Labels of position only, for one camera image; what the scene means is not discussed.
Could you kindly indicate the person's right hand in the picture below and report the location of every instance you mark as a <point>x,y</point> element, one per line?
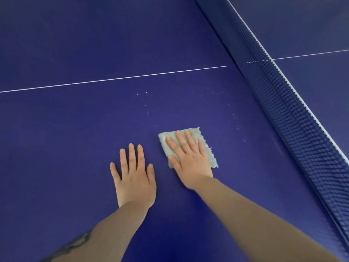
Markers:
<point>192,166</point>

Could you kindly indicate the person's left hand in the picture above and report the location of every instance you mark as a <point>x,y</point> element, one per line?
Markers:
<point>135,185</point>

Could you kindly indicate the dark blue table tennis net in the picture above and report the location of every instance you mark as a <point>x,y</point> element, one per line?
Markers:
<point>286,92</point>

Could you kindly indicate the person's right forearm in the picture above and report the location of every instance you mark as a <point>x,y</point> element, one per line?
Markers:
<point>261,223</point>

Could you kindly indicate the person's left forearm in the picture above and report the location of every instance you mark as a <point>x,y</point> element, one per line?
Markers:
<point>98,234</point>

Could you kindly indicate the grey cleaning cloth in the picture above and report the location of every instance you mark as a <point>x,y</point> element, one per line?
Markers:
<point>163,144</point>

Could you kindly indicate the blue table tennis table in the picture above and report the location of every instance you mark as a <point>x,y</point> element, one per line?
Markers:
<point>109,106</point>

